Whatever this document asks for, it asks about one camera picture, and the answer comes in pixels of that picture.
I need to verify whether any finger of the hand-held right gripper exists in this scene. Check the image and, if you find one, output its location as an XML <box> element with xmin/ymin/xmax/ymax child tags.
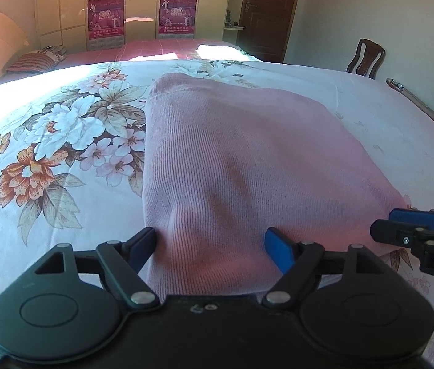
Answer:
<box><xmin>369</xmin><ymin>219</ymin><xmax>434</xmax><ymax>256</ymax></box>
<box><xmin>388</xmin><ymin>204</ymin><xmax>434</xmax><ymax>233</ymax></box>

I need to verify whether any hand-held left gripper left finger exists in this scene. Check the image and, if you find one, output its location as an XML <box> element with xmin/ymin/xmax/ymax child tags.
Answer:
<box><xmin>33</xmin><ymin>226</ymin><xmax>161</xmax><ymax>311</ymax></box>

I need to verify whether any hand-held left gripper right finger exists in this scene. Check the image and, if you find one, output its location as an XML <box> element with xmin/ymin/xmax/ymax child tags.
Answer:
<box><xmin>262</xmin><ymin>227</ymin><xmax>386</xmax><ymax>309</ymax></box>

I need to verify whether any pink knit sweater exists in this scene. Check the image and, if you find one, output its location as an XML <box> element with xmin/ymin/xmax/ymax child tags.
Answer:
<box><xmin>142</xmin><ymin>72</ymin><xmax>412</xmax><ymax>301</ymax></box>

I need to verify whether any floral bed sheet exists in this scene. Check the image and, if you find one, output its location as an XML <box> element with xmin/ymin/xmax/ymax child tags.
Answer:
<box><xmin>0</xmin><ymin>59</ymin><xmax>434</xmax><ymax>369</ymax></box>

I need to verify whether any wooden chair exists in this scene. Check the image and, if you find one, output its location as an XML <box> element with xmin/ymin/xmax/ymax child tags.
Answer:
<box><xmin>346</xmin><ymin>38</ymin><xmax>386</xmax><ymax>80</ymax></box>

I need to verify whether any pink bed cover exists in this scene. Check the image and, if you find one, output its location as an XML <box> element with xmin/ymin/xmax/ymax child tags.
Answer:
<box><xmin>0</xmin><ymin>38</ymin><xmax>264</xmax><ymax>86</ymax></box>

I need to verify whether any striped pillow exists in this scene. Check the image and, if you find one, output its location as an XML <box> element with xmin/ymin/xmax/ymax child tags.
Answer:
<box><xmin>6</xmin><ymin>45</ymin><xmax>67</xmax><ymax>74</ymax></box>

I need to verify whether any magenta calendar poster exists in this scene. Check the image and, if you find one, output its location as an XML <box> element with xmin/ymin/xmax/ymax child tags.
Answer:
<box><xmin>87</xmin><ymin>0</ymin><xmax>127</xmax><ymax>51</ymax></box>
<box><xmin>158</xmin><ymin>0</ymin><xmax>201</xmax><ymax>41</ymax></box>

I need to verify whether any dark wooden door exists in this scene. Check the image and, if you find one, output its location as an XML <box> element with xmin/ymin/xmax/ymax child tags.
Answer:
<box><xmin>236</xmin><ymin>0</ymin><xmax>304</xmax><ymax>64</ymax></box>

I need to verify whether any cream wardrobe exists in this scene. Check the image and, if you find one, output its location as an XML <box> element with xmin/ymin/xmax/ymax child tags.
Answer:
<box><xmin>34</xmin><ymin>0</ymin><xmax>234</xmax><ymax>53</ymax></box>

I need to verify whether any cream corner shelf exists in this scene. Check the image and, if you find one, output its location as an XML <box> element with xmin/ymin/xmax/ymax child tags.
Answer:
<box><xmin>222</xmin><ymin>0</ymin><xmax>250</xmax><ymax>44</ymax></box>

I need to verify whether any wooden bed frame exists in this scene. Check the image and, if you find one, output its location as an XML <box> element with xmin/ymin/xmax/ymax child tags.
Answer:
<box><xmin>385</xmin><ymin>77</ymin><xmax>434</xmax><ymax>147</ymax></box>

